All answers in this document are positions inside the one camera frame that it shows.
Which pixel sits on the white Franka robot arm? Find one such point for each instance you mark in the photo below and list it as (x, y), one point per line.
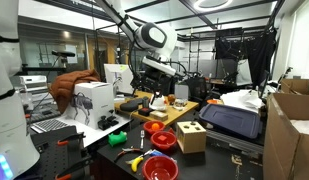
(10, 133)

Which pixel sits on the clear glass jar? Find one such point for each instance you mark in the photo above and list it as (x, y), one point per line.
(180, 104)

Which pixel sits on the black controller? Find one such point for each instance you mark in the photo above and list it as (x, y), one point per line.
(107, 122)

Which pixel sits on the brown puffer jacket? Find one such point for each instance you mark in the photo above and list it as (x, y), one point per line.
(65, 86)

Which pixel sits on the blue white tube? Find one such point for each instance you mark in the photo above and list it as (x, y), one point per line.
(159, 154)

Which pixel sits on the black oblong case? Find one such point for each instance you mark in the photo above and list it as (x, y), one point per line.
(129, 106)

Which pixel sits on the white paper pile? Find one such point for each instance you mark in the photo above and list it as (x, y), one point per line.
(242, 100)

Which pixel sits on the wooden shape sorter box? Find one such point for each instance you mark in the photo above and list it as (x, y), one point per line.
(192, 140)

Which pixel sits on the black mesh chair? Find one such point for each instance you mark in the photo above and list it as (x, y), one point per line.
(197, 88)

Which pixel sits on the large red plastic bowl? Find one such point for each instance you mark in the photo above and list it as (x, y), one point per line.
(150, 166)

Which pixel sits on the silver keyboard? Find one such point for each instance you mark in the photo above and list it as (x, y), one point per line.
(49, 125)

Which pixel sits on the white plush toy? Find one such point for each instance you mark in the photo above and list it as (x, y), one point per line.
(159, 106)

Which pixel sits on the wooden table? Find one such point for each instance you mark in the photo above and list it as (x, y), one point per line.
(177, 113)

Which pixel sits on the white table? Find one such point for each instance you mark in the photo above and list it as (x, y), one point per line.
(94, 133)

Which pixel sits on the yellow banana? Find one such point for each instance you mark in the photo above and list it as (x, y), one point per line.
(136, 165)

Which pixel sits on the black pegboard stand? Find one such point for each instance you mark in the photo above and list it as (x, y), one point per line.
(50, 156)

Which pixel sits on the white robot dog box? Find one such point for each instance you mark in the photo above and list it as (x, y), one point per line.
(97, 100)

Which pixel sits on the black cylindrical cup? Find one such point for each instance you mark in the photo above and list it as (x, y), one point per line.
(145, 102)

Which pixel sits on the dark blue bin lid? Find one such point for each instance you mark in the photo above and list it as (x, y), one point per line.
(230, 120)

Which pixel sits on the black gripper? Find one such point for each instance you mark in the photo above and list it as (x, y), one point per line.
(150, 81)

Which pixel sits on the black curtain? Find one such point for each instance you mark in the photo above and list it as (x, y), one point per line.
(260, 56)

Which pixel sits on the black camera on tripod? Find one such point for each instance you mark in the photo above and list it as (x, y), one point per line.
(62, 53)

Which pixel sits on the orange ball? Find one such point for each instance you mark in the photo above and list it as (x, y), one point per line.
(155, 126)

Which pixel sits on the green plastic toy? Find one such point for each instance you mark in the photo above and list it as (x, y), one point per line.
(116, 139)

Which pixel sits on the black orange tipped clamp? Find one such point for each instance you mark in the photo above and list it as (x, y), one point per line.
(72, 137)
(74, 166)

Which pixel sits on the orange-red cube block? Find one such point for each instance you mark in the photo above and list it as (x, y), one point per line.
(162, 138)

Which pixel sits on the white lab device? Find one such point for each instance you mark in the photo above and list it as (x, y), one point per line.
(33, 83)

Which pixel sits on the brown football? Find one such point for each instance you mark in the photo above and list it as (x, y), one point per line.
(171, 98)

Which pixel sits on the orange bowl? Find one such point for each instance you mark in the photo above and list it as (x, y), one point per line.
(212, 101)

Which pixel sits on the white backed monitor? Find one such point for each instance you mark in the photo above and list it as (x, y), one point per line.
(115, 75)

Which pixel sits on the small tan cardboard box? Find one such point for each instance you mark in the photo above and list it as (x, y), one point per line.
(159, 115)

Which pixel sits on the large cardboard box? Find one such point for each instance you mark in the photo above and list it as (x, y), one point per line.
(284, 146)

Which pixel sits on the gray box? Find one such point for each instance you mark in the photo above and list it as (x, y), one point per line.
(181, 91)

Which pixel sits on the black box red label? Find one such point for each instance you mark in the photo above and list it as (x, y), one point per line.
(145, 111)

